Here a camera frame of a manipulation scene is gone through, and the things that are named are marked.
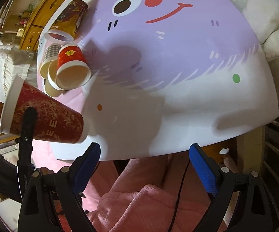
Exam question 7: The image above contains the tall red gold paper cup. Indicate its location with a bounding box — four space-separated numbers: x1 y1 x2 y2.
0 76 84 143

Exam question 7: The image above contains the kraft brown paper cup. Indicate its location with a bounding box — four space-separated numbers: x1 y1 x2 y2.
45 59 66 97

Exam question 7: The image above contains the small red paper cup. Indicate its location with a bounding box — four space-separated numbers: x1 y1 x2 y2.
55 44 91 90

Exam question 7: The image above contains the grey checkered paper cup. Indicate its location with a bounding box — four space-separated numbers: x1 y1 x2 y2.
39 43 61 79

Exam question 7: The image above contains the brown patterned plastic cup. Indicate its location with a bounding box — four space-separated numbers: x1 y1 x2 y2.
44 0 88 44

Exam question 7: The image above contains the pink fluffy blanket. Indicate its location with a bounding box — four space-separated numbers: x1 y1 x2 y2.
31 139 227 232

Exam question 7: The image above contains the white lace covered furniture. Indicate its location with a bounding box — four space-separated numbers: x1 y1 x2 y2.
0 34 38 103

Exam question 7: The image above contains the cartoon printed tablecloth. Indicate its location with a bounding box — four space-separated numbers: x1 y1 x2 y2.
36 0 279 162

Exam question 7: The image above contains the wooden dresser with drawers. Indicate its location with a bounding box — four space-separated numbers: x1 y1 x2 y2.
0 0 65 51

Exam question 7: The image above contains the black cable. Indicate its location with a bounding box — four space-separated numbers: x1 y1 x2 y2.
167 160 191 232

